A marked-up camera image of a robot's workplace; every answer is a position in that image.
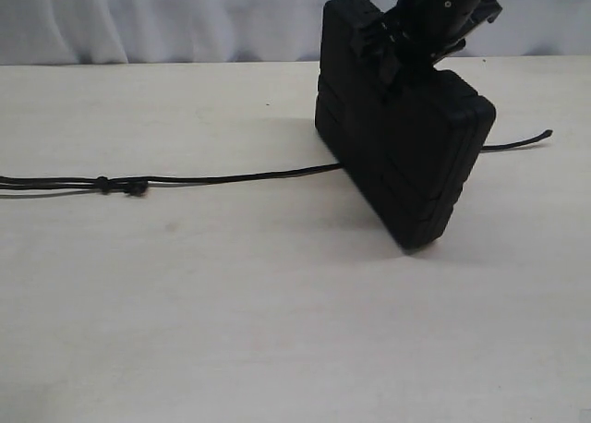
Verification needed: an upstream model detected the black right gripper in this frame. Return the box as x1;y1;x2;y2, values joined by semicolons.
351;0;502;101

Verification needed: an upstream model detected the black plastic carrying case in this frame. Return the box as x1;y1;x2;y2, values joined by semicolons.
315;0;496;250

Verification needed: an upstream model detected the black cord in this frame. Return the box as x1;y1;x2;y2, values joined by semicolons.
0;128;554;199

